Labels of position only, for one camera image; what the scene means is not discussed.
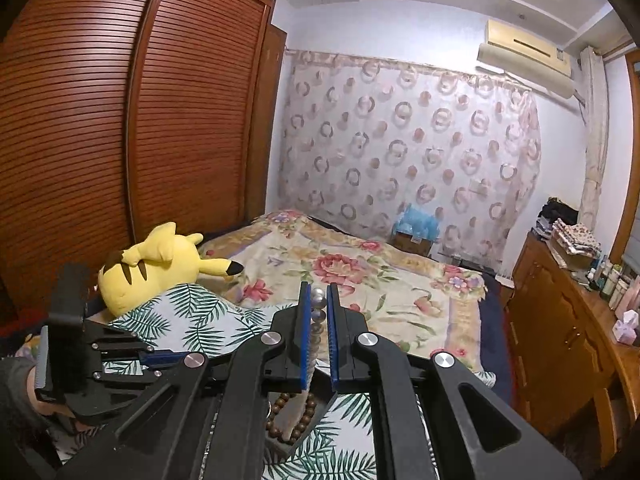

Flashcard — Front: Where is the black box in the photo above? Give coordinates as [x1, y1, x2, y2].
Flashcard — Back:
[267, 392, 313, 457]

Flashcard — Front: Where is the person's left forearm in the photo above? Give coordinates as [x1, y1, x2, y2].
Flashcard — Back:
[0, 357, 51, 466]

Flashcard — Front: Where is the blue plastic bag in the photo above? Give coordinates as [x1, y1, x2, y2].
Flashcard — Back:
[394, 203, 441, 238]

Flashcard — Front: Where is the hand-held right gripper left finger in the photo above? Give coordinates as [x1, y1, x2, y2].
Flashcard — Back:
[55, 282, 313, 480]

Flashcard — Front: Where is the brown wooden bead bracelet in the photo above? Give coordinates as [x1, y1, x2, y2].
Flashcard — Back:
[270, 391, 319, 446]

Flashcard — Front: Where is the pink tissue box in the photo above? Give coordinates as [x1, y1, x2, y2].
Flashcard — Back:
[612, 310, 640, 346]

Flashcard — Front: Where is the row of toiletry bottles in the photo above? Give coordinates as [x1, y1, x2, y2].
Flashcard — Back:
[587, 255, 637, 311]

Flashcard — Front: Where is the long wooden cabinet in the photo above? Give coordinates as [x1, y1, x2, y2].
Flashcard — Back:
[505, 232, 640, 466]

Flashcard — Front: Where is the wooden window frame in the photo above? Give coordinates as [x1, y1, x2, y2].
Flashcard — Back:
[609, 50, 640, 266]

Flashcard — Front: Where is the circle pattern curtain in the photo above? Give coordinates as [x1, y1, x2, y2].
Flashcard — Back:
[277, 49, 543, 268]

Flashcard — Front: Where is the yellow plush toy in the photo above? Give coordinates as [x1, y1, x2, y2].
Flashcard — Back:
[96, 221, 245, 319]

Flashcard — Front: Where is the green leaf print cloth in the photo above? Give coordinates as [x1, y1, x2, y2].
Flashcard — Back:
[50, 282, 496, 480]

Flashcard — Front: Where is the stack of patterned folded cloths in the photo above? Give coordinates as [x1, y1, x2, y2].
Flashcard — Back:
[547, 217, 603, 261]

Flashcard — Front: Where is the floral blanket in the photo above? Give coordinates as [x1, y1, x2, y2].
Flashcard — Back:
[197, 210, 488, 376]

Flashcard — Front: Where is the pile of dark clothes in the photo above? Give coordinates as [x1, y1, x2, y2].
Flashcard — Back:
[542, 197, 581, 221]

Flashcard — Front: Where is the pearl necklace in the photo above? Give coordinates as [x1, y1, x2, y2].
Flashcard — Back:
[307, 287, 329, 391]

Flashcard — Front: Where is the brown cardboard box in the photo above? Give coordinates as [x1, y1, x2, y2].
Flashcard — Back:
[391, 230, 435, 258]

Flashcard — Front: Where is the beige wall air conditioner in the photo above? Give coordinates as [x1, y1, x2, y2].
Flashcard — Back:
[475, 19, 576, 101]

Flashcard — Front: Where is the person's left hand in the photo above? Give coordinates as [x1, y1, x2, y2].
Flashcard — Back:
[27, 392, 101, 433]

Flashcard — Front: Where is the tied beige side curtain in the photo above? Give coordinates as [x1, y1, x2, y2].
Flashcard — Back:
[580, 47, 609, 226]

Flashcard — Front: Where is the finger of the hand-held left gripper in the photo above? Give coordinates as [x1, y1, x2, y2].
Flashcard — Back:
[92, 367, 171, 396]
[89, 330, 186, 367]

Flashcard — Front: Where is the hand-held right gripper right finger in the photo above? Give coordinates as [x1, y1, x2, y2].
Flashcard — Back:
[326, 282, 583, 480]

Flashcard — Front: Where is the brown slatted wooden wardrobe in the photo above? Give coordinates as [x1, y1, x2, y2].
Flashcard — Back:
[0, 0, 288, 321]

